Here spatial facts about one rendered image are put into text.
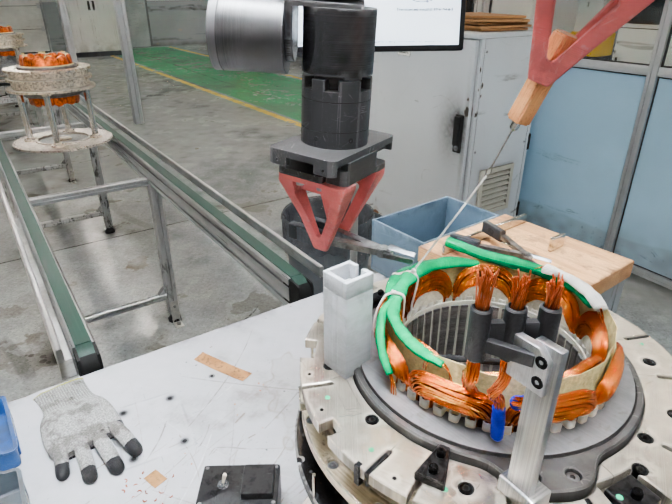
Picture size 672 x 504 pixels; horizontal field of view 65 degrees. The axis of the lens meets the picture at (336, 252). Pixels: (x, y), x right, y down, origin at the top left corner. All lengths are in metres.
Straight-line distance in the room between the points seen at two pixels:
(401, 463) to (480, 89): 2.40
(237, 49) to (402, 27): 1.04
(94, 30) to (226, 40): 13.46
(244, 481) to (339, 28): 0.53
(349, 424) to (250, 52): 0.29
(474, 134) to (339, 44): 2.32
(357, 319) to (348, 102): 0.17
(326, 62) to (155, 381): 0.69
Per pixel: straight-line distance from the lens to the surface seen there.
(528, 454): 0.34
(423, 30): 1.46
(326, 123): 0.43
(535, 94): 0.38
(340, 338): 0.42
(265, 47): 0.43
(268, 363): 0.97
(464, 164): 2.75
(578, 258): 0.75
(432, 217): 0.90
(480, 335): 0.30
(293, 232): 0.50
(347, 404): 0.42
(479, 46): 2.65
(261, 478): 0.72
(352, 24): 0.42
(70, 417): 0.92
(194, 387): 0.94
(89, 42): 13.87
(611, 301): 0.78
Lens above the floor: 1.38
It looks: 26 degrees down
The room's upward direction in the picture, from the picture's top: straight up
